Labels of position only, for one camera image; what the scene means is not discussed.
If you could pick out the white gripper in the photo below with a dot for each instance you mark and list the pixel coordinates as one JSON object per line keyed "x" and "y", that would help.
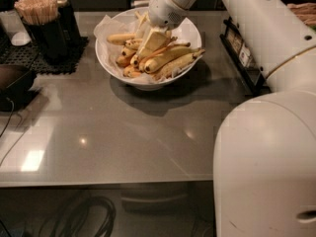
{"x": 163, "y": 11}

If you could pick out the large top yellow banana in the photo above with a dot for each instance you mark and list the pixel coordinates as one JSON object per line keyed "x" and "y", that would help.
{"x": 133, "y": 43}

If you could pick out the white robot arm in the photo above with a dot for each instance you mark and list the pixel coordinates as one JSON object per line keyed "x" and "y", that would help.
{"x": 264, "y": 158}

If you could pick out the upper left yellow banana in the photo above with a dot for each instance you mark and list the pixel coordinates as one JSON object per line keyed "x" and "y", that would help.
{"x": 120, "y": 39}

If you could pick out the short centre yellow banana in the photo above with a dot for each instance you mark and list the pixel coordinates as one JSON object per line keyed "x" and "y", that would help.
{"x": 135, "y": 60}

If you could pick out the middle long yellow banana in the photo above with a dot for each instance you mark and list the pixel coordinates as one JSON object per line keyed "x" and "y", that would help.
{"x": 154, "y": 63}

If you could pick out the small left yellow banana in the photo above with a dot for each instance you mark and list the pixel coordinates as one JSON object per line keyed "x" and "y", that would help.
{"x": 125, "y": 57}

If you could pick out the white paper bowl liner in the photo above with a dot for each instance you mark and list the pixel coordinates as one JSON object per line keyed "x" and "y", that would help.
{"x": 107, "y": 27}

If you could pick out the small lower left banana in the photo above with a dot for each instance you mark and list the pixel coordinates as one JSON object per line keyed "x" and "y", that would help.
{"x": 131, "y": 72}

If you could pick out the lower right yellow banana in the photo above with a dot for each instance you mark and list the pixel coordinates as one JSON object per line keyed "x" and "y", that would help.
{"x": 176, "y": 66}

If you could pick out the dark bottle with cork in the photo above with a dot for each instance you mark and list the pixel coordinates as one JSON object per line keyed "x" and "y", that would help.
{"x": 68, "y": 22}

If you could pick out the black cup of stirrers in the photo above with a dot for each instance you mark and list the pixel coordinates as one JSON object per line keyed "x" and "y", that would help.
{"x": 41, "y": 18}

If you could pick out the black rubber mesh mat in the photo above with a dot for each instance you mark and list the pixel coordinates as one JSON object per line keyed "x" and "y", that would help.
{"x": 30, "y": 57}

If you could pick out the glass shaker white contents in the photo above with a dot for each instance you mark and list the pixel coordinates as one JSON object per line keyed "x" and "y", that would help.
{"x": 12, "y": 25}

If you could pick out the dark round appliance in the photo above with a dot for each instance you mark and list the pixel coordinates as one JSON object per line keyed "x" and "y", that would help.
{"x": 16, "y": 82}

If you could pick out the black wire condiment rack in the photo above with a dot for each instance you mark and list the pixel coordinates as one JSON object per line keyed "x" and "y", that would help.
{"x": 243, "y": 59}

